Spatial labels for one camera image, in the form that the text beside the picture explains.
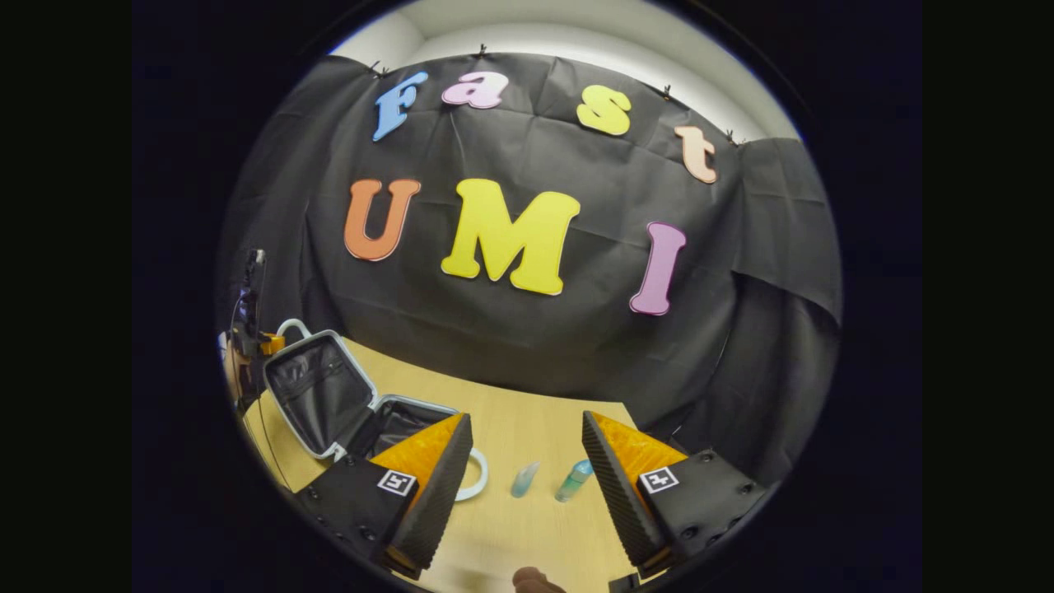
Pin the pale translucent cosmetic tube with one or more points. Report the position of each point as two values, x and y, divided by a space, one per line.
524 480

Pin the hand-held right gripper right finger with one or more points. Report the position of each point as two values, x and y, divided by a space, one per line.
622 502

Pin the blue cosmetic tube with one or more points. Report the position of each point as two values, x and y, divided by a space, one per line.
572 482

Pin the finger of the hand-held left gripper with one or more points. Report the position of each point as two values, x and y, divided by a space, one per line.
273 343

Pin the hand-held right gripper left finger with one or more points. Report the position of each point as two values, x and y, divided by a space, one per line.
436 502

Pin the pale blue suitcase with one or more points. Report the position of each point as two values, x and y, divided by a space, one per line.
317 391

